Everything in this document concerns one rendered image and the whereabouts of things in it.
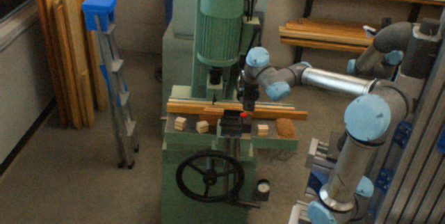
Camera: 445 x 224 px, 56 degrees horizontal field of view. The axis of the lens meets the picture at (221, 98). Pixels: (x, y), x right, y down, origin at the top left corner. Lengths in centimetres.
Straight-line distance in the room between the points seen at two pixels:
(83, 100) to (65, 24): 61
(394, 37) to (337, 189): 69
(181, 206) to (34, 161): 137
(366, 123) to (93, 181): 214
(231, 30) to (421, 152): 84
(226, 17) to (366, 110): 73
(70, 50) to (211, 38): 160
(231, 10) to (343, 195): 80
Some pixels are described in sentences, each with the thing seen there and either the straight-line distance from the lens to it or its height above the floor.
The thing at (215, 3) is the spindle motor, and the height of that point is 147.
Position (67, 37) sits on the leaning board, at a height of 76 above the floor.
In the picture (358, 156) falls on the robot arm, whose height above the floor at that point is 127.
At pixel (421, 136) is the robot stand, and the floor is 120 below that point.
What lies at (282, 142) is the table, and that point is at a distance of 190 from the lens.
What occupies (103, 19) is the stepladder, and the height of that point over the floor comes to 108.
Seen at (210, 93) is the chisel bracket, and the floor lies 104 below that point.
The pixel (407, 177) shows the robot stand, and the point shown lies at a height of 102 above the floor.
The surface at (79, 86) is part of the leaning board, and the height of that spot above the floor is 37.
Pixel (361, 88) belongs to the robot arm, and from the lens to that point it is 136.
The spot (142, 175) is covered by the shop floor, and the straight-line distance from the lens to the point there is 297.
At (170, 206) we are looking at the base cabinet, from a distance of 217.
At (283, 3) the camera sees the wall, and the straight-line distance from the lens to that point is 417.
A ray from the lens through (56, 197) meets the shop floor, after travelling 291.
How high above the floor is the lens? 202
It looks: 32 degrees down
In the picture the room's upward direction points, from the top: 6 degrees clockwise
